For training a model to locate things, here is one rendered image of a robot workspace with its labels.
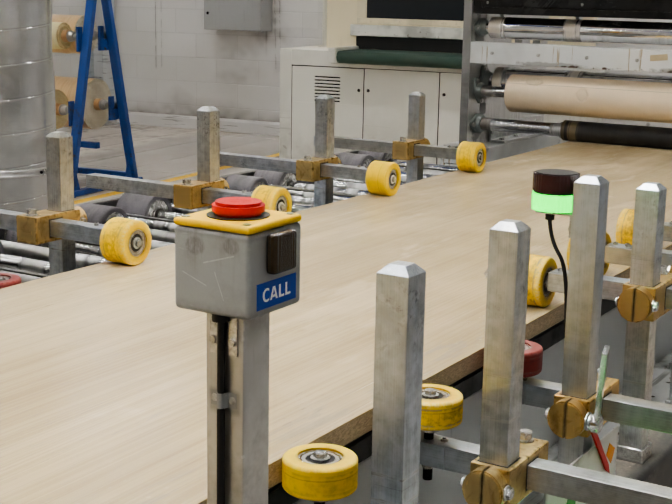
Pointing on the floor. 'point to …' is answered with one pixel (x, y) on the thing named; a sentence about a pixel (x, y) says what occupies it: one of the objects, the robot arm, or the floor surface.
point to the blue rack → (108, 97)
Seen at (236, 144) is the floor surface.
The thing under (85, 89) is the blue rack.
